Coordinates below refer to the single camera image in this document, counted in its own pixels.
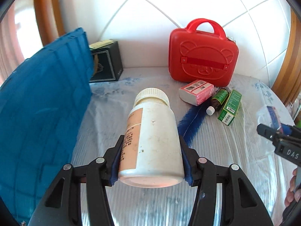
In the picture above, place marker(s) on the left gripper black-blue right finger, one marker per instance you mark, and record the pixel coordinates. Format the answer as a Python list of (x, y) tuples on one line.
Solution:
[(240, 203)]

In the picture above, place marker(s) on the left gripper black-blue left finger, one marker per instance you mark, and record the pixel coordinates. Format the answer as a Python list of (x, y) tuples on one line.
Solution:
[(61, 203)]

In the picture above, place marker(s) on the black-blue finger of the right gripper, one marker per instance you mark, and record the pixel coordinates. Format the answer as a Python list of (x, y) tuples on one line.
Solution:
[(291, 130), (267, 132)]

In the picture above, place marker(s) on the green medicine box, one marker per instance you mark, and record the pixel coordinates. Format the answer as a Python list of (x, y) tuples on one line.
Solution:
[(230, 108)]

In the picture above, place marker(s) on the brown syrup bottle green label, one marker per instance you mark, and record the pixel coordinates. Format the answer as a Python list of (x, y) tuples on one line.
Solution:
[(217, 101)]

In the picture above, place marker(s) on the white pill bottle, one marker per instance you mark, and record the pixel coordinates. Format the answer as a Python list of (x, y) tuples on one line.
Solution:
[(151, 153)]

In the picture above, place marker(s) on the person's right hand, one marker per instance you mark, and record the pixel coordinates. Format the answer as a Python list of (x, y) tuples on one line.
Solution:
[(292, 196)]

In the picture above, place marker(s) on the white floral bed sheet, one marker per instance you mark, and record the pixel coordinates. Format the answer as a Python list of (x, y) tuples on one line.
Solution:
[(105, 120)]

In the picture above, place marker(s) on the blue plastic crate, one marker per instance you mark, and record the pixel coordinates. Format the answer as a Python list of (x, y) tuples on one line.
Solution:
[(43, 103)]

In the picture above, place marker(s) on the red bear carry case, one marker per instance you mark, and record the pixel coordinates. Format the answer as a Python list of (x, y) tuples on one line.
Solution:
[(202, 51)]

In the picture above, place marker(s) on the black gift box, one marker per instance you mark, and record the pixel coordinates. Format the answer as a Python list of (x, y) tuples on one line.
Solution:
[(107, 63)]

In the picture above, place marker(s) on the yellow sticky note pad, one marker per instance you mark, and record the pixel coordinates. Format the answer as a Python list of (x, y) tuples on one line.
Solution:
[(100, 44)]

